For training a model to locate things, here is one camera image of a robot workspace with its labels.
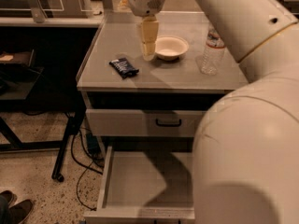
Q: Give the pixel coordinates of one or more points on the grey drawer cabinet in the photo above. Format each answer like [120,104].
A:
[159,85]

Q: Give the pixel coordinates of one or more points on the black drawer handle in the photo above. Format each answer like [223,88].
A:
[168,123]

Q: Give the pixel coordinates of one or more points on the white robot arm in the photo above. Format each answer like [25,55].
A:
[246,148]

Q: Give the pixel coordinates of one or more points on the dark shoe right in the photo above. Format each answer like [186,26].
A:
[21,211]

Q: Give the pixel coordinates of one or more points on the open grey middle drawer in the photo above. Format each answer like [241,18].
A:
[145,186]

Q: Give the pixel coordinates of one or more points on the dark shoe left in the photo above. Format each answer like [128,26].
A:
[9,196]

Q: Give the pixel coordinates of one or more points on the dark shoe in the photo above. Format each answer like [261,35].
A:
[9,196]
[21,211]

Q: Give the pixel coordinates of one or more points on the dark blue rxbar wrapper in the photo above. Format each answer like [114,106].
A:
[124,68]

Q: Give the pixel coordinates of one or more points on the dark side shelf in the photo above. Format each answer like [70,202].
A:
[18,75]

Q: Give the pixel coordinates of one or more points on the clear plastic water bottle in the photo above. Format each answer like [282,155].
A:
[213,52]

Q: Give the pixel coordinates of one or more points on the white paper bowl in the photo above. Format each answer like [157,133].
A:
[170,47]

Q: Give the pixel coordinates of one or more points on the black table leg frame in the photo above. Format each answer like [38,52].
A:
[14,143]

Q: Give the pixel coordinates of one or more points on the closed grey top drawer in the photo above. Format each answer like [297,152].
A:
[134,122]

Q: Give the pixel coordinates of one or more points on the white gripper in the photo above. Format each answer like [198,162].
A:
[145,3]

